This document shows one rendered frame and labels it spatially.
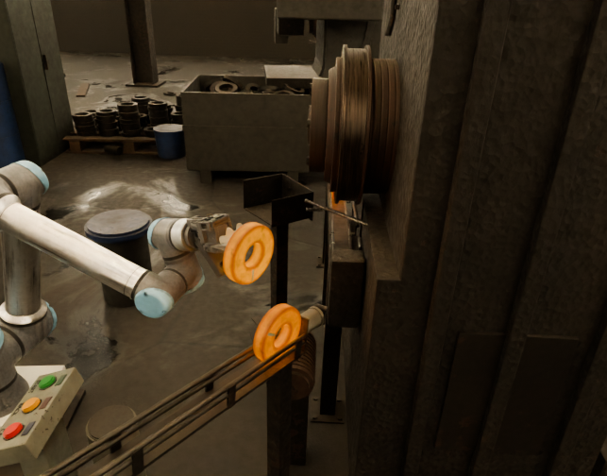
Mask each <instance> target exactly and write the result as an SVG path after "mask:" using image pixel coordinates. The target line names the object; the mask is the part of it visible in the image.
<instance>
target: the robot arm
mask: <svg viewBox="0 0 607 476"><path fill-rule="evenodd" d="M48 187H49V182H48V178H47V176H46V174H45V173H44V172H43V171H42V169H41V168H40V167H39V166H38V165H36V164H35V163H33V162H31V161H17V162H13V163H11V164H10V165H8V166H5V167H3V168H1V169H0V235H1V249H2V264H3V278H4V292H5V302H3V303H2V305H1V306H0V418H1V417H5V416H7V415H9V414H11V413H12V412H13V410H14V409H15V408H16V406H17V405H18V404H19V402H20V401H21V400H22V398H23V397H24V395H25V394H26V392H27V391H28V390H29V385H28V382H27V381H26V379H24V378H23V377H22V376H21V375H20V374H19V373H17V371H16V368H15V364H16V363H17V362H18V361H19V360H20V359H22V358H23V357H24V356H25V355H26V354H27V353H29V352H30V351H31V350H32V349H33V348H34V347H36V346H37V345H38V344H39V343H40V342H41V341H42V340H43V339H44V338H45V337H47V336H48V335H49V334H50V333H51V331H52V330H53V329H55V328H56V325H57V316H56V313H55V311H54V309H53V308H52V307H49V306H48V305H49V304H48V303H47V302H46V301H44V300H43V299H41V251H42V252H44V253H46V254H48V255H50V256H52V257H54V258H56V259H58V260H59V261H61V262H63V263H65V264H68V265H70V266H71V267H73V268H75V269H77V270H78V271H80V272H82V273H84V274H86V275H88V276H90V277H92V278H94V279H96V280H97V281H100V282H102V283H104V284H106V285H107V286H109V287H111V288H113V289H115V290H116V291H118V292H120V293H122V294H124V295H126V296H128V297H130V298H131V299H133V300H134V301H135V305H136V308H137V309H138V310H139V311H140V312H141V313H142V314H143V315H145V316H148V317H151V318H159V317H162V316H164V315H166V314H167V313H168V312H169V311H170V310H172V308H173V307H174V305H175V304H176V303H177V301H178V300H179V299H180V298H181V297H182V296H183V295H184V294H189V293H191V292H193V291H195V290H197V288H199V287H200V286H201V285H202V284H203V282H204V280H205V277H204V274H203V269H202V267H201V266H200V264H199V261H198V260H197V257H196V255H195V253H194V252H195V251H197V250H200V252H201V253H202V255H203V256H204V258H205V259H206V261H207V263H208V264H209V266H210V267H211V269H212V271H213V272H214V274H215V275H216V277H217V278H220V277H222V276H224V275H226V273H225V271H224V267H223V258H224V252H225V249H226V246H227V244H228V241H229V239H230V237H231V236H232V234H233V233H234V232H235V231H236V230H237V229H238V228H239V227H240V226H242V225H243V224H241V223H238V224H237V227H236V230H233V229H232V225H231V221H230V218H229V214H225V213H216V214H212V213H211V215H210V216H208V215H209V214H208V215H207V217H206V216H205V217H200V215H196V216H194V217H192V218H170V217H164V218H160V219H157V220H155V221H154V222H153V223H152V224H151V225H150V227H149V229H148V232H147V238H148V242H149V244H150V245H151V246H152V247H153V248H155V249H158V250H159V251H160V254H161V257H162V258H163V260H164V262H165V265H166V267H165V268H164V269H163V270H162V271H161V272H160V273H159V274H156V273H154V272H152V271H150V270H148V269H144V268H142V267H140V266H138V265H136V264H135V263H133V262H131V261H129V260H127V259H125V258H123V257H121V256H119V255H117V254H115V253H113V252H112V251H110V250H108V249H106V248H104V247H102V246H100V245H98V244H96V243H94V242H92V241H90V240H89V239H87V238H85V237H83V236H81V235H79V234H77V233H75V232H73V231H71V230H69V229H67V228H65V227H63V226H62V225H60V224H58V223H56V222H54V221H52V220H50V219H48V218H46V217H44V216H43V215H41V214H40V206H41V195H42V194H44V193H45V192H46V191H47V190H48Z"/></svg>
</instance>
